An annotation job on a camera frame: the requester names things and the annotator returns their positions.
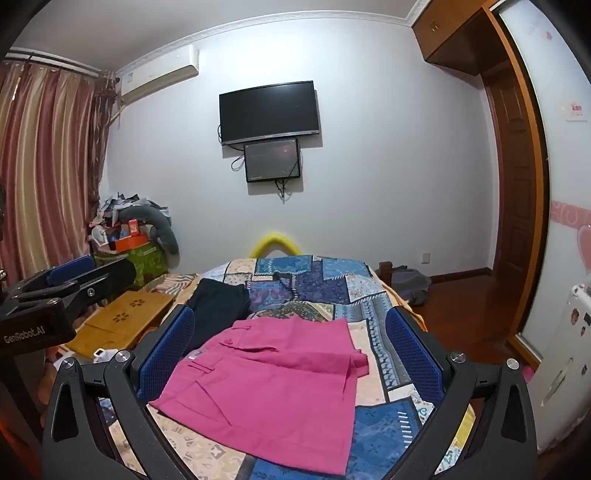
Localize bamboo lap desk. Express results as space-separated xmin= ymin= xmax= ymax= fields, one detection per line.
xmin=65 ymin=291 xmax=175 ymax=358

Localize white appliance with stickers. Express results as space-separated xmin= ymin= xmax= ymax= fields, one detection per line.
xmin=524 ymin=282 xmax=591 ymax=455

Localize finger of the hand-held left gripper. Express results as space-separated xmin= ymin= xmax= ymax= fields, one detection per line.
xmin=9 ymin=257 xmax=138 ymax=320
xmin=2 ymin=255 xmax=98 ymax=298

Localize pink pants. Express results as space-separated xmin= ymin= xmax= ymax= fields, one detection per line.
xmin=148 ymin=318 xmax=369 ymax=476

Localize yellow foam ring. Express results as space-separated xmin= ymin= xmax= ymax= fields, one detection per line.
xmin=250 ymin=232 xmax=301 ymax=258

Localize white air conditioner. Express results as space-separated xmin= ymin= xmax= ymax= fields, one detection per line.
xmin=115 ymin=45 xmax=200 ymax=109

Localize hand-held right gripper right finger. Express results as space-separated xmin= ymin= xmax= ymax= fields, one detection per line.
xmin=383 ymin=305 xmax=539 ymax=480

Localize wooden overhead cabinet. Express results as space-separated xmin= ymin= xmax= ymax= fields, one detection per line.
xmin=412 ymin=0 xmax=502 ymax=78

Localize orange box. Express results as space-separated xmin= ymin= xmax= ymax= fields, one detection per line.
xmin=110 ymin=220 xmax=149 ymax=253

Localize grey bag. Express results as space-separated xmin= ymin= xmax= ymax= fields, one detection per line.
xmin=392 ymin=264 xmax=433 ymax=308

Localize wooden door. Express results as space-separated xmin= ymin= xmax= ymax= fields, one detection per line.
xmin=482 ymin=69 xmax=540 ymax=289

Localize striped pink curtain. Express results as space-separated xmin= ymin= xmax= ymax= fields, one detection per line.
xmin=0 ymin=59 xmax=122 ymax=289

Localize curtain rod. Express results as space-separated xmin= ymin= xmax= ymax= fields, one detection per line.
xmin=2 ymin=52 xmax=103 ymax=77

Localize green storage box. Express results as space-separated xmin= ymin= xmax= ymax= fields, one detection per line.
xmin=93 ymin=242 xmax=168 ymax=288

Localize orange green blanket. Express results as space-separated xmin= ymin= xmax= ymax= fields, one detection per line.
xmin=381 ymin=279 xmax=430 ymax=333

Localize small black wall monitor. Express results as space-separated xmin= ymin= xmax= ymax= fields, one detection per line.
xmin=244 ymin=137 xmax=302 ymax=184

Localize dark navy pants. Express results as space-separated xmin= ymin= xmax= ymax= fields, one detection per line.
xmin=185 ymin=278 xmax=252 ymax=352

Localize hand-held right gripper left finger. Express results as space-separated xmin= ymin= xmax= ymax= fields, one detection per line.
xmin=41 ymin=305 xmax=204 ymax=480

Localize patchwork printed blanket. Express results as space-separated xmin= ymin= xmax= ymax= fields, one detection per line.
xmin=99 ymin=254 xmax=476 ymax=480

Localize black monitor cables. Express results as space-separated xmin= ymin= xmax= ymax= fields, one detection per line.
xmin=230 ymin=154 xmax=301 ymax=205

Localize grey plush pillow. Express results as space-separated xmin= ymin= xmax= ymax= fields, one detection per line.
xmin=115 ymin=205 xmax=181 ymax=256

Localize black wall television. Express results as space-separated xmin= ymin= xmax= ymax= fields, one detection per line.
xmin=219 ymin=80 xmax=321 ymax=147

